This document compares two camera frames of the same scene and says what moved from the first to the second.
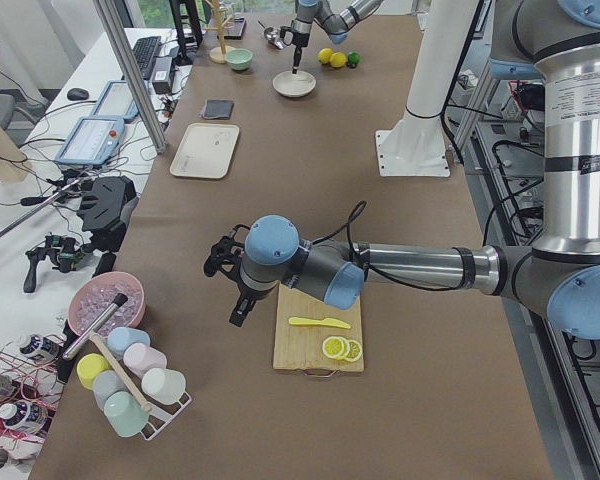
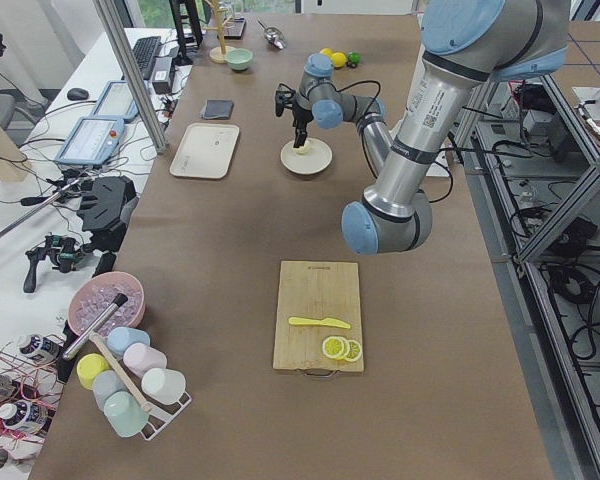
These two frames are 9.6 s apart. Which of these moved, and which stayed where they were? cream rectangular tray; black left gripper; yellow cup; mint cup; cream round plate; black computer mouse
Moved: black left gripper; cream round plate
Stayed: yellow cup; black computer mouse; mint cup; cream rectangular tray
